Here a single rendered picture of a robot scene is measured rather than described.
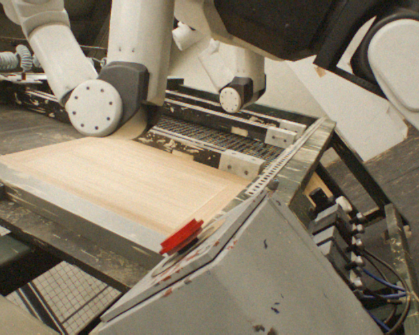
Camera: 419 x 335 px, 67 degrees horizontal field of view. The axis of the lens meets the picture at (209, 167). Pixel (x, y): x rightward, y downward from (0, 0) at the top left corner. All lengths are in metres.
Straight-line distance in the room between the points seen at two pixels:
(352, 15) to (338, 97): 4.08
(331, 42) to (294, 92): 5.70
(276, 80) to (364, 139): 2.36
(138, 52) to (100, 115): 0.10
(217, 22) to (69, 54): 0.26
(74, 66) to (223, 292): 0.42
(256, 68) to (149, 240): 0.59
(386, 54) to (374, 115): 4.09
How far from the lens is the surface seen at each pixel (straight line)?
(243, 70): 0.95
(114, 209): 0.69
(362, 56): 0.61
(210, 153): 0.98
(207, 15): 0.61
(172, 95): 1.95
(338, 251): 0.62
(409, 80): 0.59
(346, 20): 0.62
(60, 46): 0.54
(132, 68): 0.45
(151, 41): 0.48
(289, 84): 6.32
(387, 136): 4.71
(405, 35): 0.59
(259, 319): 0.17
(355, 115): 4.69
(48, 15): 0.56
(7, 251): 0.68
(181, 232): 0.23
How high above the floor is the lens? 0.95
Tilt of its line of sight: 3 degrees up
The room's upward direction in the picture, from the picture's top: 37 degrees counter-clockwise
